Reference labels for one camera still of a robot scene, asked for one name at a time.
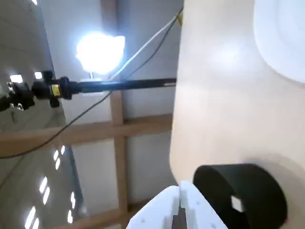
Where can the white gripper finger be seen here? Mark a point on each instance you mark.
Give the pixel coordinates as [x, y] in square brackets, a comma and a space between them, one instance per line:
[202, 214]
[155, 214]

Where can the yellow clip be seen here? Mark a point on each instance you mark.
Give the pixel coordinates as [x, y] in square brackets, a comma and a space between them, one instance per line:
[179, 19]

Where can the black mounted camera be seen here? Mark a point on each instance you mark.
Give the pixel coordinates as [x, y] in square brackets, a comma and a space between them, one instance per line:
[21, 93]

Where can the wooden lattice frame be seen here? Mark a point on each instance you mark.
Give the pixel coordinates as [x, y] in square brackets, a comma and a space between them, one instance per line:
[119, 155]

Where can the black pot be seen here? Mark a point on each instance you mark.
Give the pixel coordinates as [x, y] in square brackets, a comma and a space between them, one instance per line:
[262, 190]

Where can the bright white lamp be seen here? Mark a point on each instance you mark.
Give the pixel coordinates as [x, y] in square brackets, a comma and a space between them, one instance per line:
[100, 52]

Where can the white paper plate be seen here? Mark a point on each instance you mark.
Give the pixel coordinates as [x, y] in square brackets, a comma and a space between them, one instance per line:
[281, 35]

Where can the black camera stand pole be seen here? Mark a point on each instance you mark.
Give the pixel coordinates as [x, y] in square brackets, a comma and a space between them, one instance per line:
[119, 85]

